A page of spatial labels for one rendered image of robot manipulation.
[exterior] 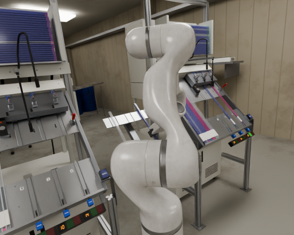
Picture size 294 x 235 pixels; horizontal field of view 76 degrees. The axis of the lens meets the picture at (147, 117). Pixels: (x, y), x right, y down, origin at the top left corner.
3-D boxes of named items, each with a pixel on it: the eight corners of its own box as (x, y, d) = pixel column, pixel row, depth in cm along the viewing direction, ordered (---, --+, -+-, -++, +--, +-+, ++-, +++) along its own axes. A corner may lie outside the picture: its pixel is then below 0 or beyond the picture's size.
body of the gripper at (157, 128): (168, 114, 110) (160, 122, 119) (154, 117, 105) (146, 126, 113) (174, 125, 108) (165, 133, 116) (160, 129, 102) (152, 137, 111)
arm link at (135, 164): (182, 239, 47) (178, 152, 41) (112, 231, 51) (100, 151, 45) (183, 205, 59) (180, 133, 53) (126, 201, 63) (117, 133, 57)
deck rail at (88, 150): (105, 192, 102) (108, 189, 98) (102, 194, 101) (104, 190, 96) (66, 96, 132) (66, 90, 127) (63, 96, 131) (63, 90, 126)
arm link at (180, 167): (143, 185, 54) (201, 189, 51) (130, 186, 43) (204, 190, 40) (150, 43, 70) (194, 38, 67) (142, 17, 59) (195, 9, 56)
